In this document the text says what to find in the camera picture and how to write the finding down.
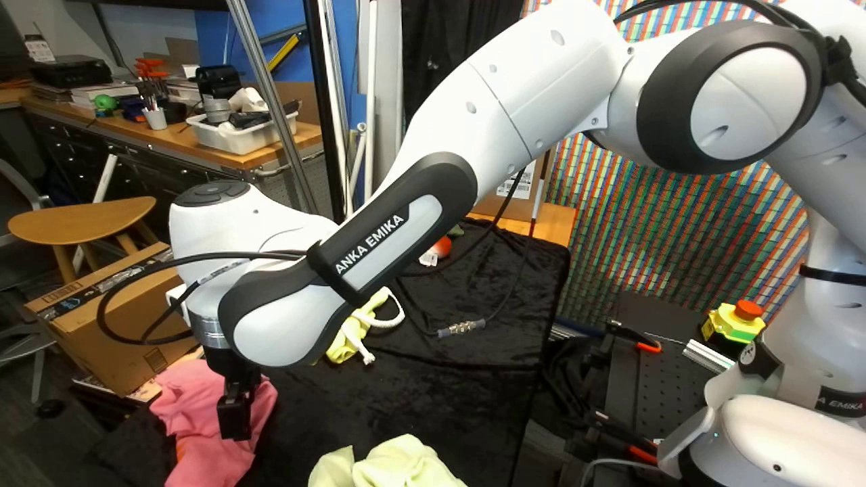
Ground small green object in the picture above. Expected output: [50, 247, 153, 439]
[88, 89, 121, 120]

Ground pink cloth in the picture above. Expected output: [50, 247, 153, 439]
[145, 358, 281, 487]

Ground black cable with silver connector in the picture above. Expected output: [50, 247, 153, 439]
[95, 151, 555, 348]

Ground orange desk object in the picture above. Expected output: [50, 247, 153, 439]
[132, 51, 176, 87]

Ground black round appliance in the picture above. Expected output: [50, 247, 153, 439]
[193, 62, 244, 124]

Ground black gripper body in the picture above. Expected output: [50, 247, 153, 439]
[202, 344, 264, 404]

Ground white cup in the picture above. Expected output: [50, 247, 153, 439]
[141, 104, 171, 132]

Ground silver metal bar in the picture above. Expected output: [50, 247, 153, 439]
[681, 335, 741, 374]

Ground yellow emergency stop button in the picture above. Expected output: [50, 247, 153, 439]
[700, 294, 769, 346]

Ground cream white cloth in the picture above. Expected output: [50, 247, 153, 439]
[306, 434, 469, 487]

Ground black hanging curtain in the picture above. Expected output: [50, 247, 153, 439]
[400, 0, 536, 129]

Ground wooden stool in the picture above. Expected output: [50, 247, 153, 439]
[4, 192, 163, 285]

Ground white hanging curtain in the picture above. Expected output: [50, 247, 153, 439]
[354, 0, 406, 205]

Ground black printer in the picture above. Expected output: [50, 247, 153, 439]
[26, 54, 115, 93]

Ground cardboard box with black tape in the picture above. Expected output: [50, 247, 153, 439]
[25, 242, 207, 398]

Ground blue backdrop board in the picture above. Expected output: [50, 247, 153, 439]
[193, 0, 373, 129]

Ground silver aluminium pole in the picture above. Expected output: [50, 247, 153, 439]
[224, 0, 332, 220]

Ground white plastic tray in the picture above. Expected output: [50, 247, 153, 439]
[183, 108, 301, 158]

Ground wooden top grey workbench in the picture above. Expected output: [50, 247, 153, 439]
[0, 78, 337, 294]

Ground thick black elbow cable bundle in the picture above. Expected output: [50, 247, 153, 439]
[612, 0, 866, 104]

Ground black velvet table cloth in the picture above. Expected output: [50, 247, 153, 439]
[92, 200, 576, 487]

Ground black vertical pole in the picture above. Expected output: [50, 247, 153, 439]
[301, 0, 359, 225]

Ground yellow cloth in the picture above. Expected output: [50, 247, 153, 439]
[321, 308, 375, 367]

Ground black optical breadboard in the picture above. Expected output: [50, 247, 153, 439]
[597, 294, 726, 454]

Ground orange handled black clamp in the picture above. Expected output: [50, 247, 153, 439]
[603, 320, 665, 358]
[584, 409, 661, 467]

